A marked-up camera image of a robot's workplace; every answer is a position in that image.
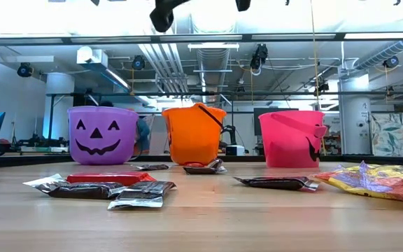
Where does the black wall screen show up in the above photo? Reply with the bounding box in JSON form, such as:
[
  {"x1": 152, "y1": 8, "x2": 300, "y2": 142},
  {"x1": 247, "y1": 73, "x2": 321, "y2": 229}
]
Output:
[{"x1": 253, "y1": 107, "x2": 300, "y2": 137}]

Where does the purple pumpkin-face bucket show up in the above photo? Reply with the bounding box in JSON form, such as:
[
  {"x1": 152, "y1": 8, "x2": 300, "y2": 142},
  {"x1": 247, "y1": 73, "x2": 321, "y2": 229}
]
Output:
[{"x1": 66, "y1": 106, "x2": 140, "y2": 166}]

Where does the white round column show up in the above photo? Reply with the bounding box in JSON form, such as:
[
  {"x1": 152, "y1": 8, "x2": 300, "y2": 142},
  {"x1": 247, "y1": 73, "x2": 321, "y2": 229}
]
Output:
[{"x1": 337, "y1": 66, "x2": 373, "y2": 155}]

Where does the orange pumpkin-face bucket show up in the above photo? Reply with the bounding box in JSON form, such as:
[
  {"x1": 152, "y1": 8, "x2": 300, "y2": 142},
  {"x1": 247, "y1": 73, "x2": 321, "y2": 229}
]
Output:
[{"x1": 161, "y1": 102, "x2": 227, "y2": 167}]

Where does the white ceiling air unit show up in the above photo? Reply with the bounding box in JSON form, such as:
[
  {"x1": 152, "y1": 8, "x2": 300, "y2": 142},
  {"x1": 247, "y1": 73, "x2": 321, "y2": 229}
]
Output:
[{"x1": 76, "y1": 47, "x2": 108, "y2": 66}]

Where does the patterned partition screen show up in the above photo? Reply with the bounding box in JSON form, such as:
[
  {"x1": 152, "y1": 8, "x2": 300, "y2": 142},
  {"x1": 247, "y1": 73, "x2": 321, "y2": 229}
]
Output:
[{"x1": 371, "y1": 111, "x2": 403, "y2": 158}]

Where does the yellow power cord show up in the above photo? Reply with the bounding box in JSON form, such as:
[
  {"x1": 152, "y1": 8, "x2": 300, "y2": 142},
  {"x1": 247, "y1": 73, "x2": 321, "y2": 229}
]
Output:
[{"x1": 309, "y1": 0, "x2": 327, "y2": 157}]

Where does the black overhead crossbar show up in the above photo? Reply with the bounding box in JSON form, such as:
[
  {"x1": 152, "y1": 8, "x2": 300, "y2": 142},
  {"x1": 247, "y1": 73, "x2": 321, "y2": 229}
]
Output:
[{"x1": 0, "y1": 31, "x2": 403, "y2": 47}]

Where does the pink pumpkin-face bucket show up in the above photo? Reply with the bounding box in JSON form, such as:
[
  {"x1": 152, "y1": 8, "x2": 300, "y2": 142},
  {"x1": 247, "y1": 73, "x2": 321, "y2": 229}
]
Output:
[{"x1": 257, "y1": 110, "x2": 328, "y2": 169}]

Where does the dark brown Hershey's candy bar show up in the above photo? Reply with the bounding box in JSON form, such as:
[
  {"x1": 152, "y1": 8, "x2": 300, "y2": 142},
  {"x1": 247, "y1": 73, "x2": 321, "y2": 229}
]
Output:
[
  {"x1": 182, "y1": 165, "x2": 228, "y2": 176},
  {"x1": 232, "y1": 176, "x2": 320, "y2": 192},
  {"x1": 22, "y1": 173, "x2": 128, "y2": 200},
  {"x1": 106, "y1": 180, "x2": 177, "y2": 211},
  {"x1": 130, "y1": 163, "x2": 171, "y2": 172},
  {"x1": 206, "y1": 157, "x2": 225, "y2": 169}
]

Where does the black ceiling-mounted camera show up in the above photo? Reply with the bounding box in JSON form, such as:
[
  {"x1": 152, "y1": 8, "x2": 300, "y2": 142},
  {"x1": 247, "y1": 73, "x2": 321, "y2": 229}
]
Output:
[
  {"x1": 131, "y1": 55, "x2": 146, "y2": 71},
  {"x1": 15, "y1": 62, "x2": 34, "y2": 78},
  {"x1": 383, "y1": 55, "x2": 400, "y2": 69},
  {"x1": 249, "y1": 43, "x2": 269, "y2": 71}
]

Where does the person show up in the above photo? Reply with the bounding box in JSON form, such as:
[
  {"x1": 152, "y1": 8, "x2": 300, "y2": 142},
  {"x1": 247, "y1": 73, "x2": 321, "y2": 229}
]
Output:
[{"x1": 99, "y1": 100, "x2": 151, "y2": 155}]

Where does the white ceiling light fixture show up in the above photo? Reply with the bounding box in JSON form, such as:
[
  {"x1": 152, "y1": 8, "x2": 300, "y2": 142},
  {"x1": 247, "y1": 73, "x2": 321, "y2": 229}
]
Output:
[{"x1": 187, "y1": 42, "x2": 240, "y2": 52}]

